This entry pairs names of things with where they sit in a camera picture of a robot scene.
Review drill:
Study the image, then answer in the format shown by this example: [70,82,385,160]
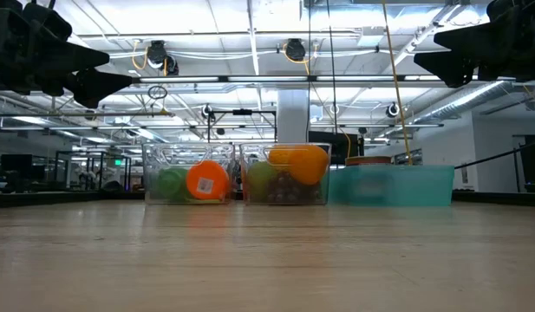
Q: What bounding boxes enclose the red grape bunch toy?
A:
[266,172,324,204]

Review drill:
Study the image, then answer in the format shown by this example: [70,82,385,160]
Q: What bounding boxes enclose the silver ventilation duct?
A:
[412,81,511,127]

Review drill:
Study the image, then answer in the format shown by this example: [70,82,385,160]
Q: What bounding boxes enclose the black metal table frame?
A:
[0,190,535,210]

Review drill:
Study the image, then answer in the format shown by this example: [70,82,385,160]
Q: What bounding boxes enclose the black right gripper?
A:
[413,0,535,88]

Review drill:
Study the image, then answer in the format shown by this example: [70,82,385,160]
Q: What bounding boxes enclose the white building column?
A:
[277,89,310,144]

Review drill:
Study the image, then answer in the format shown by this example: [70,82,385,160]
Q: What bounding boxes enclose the black monitor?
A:
[309,131,366,166]
[0,153,47,194]

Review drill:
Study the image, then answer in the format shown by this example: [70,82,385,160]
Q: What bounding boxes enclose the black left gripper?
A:
[0,0,134,109]

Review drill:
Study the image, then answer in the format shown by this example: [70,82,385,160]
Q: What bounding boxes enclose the teal plastic bin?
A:
[327,164,455,207]

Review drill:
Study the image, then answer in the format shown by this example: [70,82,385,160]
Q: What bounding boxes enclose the black workstation frame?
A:
[54,150,133,192]

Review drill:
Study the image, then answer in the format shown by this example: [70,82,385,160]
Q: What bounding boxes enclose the green plastic bottle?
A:
[156,167,192,203]

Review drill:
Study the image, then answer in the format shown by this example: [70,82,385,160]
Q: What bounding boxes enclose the orange plastic bottle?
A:
[186,159,231,201]

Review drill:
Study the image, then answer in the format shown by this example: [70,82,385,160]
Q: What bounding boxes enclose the clear plastic bin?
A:
[141,142,236,205]
[239,142,332,205]

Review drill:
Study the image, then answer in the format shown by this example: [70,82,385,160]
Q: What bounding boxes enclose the yellow cable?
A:
[382,0,414,166]

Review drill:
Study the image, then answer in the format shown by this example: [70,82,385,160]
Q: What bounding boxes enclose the orange fruit toy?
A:
[288,145,329,186]

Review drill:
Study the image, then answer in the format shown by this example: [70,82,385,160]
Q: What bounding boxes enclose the green pear toy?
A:
[246,160,279,203]

